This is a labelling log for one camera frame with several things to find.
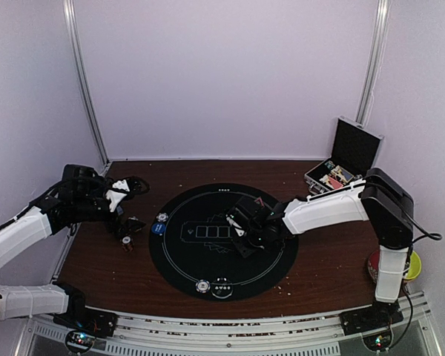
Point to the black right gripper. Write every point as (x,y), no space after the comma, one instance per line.
(244,251)

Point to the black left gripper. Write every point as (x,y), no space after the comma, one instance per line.
(124,228)

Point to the blue round blind button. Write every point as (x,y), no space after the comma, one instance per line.
(158,228)

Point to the red triangular button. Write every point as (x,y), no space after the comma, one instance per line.
(259,201)

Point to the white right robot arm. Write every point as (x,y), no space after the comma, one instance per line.
(376,198)

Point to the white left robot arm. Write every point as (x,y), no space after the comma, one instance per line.
(22,231)

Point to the red poker chip stack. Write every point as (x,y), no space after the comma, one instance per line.
(127,244)

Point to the black round poker mat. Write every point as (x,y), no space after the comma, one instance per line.
(197,244)

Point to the red card deck in case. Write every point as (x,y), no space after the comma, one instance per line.
(332,182)

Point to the red patterned bowl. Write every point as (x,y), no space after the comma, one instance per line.
(372,265)

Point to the aluminium poker chip case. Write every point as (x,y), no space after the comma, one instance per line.
(354,152)

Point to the yellow-green plastic bowl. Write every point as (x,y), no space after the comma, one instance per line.
(415,267)

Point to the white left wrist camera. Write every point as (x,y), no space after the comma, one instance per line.
(116,193)

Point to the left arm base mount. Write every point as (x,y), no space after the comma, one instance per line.
(95,322)

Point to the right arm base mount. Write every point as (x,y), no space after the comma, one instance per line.
(368,319)

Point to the aluminium front rail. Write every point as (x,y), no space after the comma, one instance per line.
(311,334)

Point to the aluminium left corner post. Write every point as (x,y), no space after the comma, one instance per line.
(84,89)

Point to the aluminium corner post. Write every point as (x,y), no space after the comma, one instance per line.
(84,89)
(374,62)

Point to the aluminium right corner post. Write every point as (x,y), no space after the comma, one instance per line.
(374,62)

